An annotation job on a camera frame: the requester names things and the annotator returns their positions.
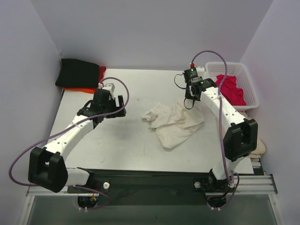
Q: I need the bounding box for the cream white t-shirt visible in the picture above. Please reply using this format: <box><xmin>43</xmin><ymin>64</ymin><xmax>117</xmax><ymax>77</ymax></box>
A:
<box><xmin>141</xmin><ymin>101</ymin><xmax>205</xmax><ymax>150</ymax></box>

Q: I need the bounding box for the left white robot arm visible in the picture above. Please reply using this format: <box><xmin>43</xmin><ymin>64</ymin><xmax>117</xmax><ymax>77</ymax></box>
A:
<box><xmin>28</xmin><ymin>89</ymin><xmax>126</xmax><ymax>193</ymax></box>

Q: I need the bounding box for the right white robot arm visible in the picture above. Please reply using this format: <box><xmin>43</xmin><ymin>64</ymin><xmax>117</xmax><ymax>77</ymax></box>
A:
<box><xmin>185</xmin><ymin>78</ymin><xmax>258</xmax><ymax>191</ymax></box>

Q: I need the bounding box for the orange folded t-shirt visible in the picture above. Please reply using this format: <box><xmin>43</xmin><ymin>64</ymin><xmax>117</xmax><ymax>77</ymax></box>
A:
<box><xmin>62</xmin><ymin>87</ymin><xmax>97</xmax><ymax>94</ymax></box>

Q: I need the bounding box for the red folded t-shirt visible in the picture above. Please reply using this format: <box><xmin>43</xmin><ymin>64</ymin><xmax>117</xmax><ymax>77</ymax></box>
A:
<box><xmin>98</xmin><ymin>66</ymin><xmax>106</xmax><ymax>82</ymax></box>

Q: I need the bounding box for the magenta crumpled t-shirt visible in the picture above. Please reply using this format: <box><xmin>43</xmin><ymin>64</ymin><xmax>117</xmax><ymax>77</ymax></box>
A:
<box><xmin>221</xmin><ymin>76</ymin><xmax>247</xmax><ymax>106</ymax></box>

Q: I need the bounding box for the black folded t-shirt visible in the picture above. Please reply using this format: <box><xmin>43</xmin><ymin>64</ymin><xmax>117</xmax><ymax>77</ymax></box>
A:
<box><xmin>55</xmin><ymin>58</ymin><xmax>100</xmax><ymax>88</ymax></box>

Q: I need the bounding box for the white plastic basket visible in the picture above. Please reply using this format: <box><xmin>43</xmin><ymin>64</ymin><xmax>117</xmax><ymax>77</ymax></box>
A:
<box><xmin>205</xmin><ymin>62</ymin><xmax>259</xmax><ymax>111</ymax></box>

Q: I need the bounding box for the beige folded cloth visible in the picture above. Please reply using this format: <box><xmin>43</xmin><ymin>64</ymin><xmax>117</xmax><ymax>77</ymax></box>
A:
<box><xmin>215</xmin><ymin>111</ymin><xmax>267</xmax><ymax>162</ymax></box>

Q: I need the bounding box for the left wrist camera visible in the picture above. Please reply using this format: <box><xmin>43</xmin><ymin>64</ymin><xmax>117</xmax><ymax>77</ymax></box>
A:
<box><xmin>98</xmin><ymin>83</ymin><xmax>115</xmax><ymax>99</ymax></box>

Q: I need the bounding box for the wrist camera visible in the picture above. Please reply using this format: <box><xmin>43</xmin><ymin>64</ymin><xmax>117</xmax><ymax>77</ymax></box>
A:
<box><xmin>183</xmin><ymin>64</ymin><xmax>205</xmax><ymax>84</ymax></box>
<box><xmin>98</xmin><ymin>83</ymin><xmax>115</xmax><ymax>99</ymax></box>

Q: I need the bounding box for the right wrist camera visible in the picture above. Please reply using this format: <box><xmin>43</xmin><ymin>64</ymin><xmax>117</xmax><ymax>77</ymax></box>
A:
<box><xmin>183</xmin><ymin>64</ymin><xmax>205</xmax><ymax>84</ymax></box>

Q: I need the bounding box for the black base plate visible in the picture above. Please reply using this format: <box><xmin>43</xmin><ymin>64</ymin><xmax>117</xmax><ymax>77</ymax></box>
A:
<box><xmin>67</xmin><ymin>169</ymin><xmax>235</xmax><ymax>207</ymax></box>

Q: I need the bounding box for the aluminium mounting rail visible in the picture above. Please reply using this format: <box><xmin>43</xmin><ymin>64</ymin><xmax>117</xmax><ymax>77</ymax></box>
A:
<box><xmin>27</xmin><ymin>173</ymin><xmax>278</xmax><ymax>196</ymax></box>

